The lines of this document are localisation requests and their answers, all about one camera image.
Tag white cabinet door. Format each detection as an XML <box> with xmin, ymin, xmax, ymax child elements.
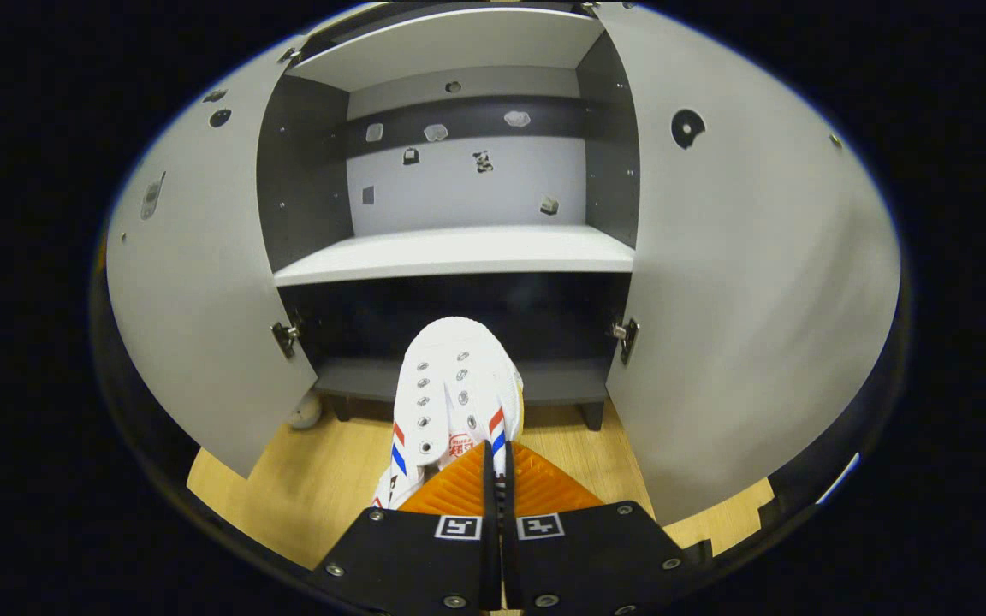
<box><xmin>596</xmin><ymin>4</ymin><xmax>902</xmax><ymax>527</ymax></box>
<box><xmin>106</xmin><ymin>34</ymin><xmax>319</xmax><ymax>480</ymax></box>

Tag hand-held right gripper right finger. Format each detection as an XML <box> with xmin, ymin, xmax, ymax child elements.
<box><xmin>500</xmin><ymin>441</ymin><xmax>708</xmax><ymax>613</ymax></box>

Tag white round container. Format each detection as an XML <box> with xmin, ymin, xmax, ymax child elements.
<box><xmin>288</xmin><ymin>392</ymin><xmax>324</xmax><ymax>430</ymax></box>

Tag white striped canvas shoe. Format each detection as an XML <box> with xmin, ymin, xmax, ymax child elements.
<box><xmin>371</xmin><ymin>317</ymin><xmax>526</xmax><ymax>511</ymax></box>

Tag white shoe cabinet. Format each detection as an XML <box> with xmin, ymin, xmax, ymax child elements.
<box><xmin>255</xmin><ymin>0</ymin><xmax>641</xmax><ymax>433</ymax></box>

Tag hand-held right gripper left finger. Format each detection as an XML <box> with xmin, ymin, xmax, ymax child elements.
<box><xmin>309</xmin><ymin>441</ymin><xmax>502</xmax><ymax>613</ymax></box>

